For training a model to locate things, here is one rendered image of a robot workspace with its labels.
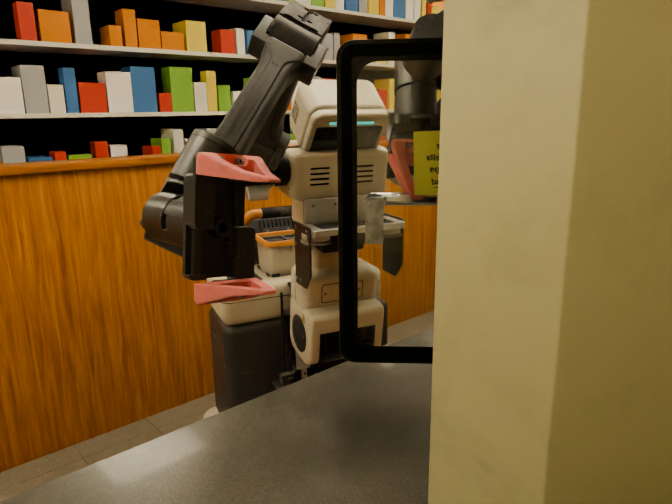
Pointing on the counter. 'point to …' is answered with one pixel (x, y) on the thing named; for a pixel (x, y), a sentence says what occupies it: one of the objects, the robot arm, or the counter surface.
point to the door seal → (351, 190)
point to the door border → (356, 187)
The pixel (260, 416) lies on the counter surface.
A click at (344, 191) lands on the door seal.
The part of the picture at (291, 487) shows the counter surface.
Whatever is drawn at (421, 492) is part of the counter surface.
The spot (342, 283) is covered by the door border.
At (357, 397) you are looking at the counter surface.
